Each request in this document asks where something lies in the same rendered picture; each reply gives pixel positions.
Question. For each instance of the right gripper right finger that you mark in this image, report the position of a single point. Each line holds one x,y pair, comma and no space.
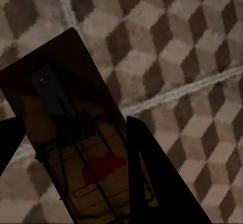
176,203

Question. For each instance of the mousetrap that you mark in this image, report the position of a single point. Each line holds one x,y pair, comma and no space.
75,128

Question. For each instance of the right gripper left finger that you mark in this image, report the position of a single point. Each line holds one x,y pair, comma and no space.
12,132

